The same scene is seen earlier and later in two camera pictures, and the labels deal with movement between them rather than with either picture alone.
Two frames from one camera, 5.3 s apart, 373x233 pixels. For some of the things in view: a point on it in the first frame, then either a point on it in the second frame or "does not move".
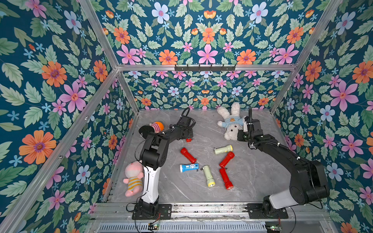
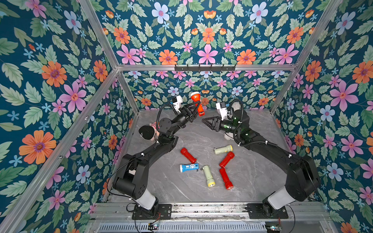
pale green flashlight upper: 223,149 does not move
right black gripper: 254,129 -> 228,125
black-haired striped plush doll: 156,127 does not move
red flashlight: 184,151 does not move
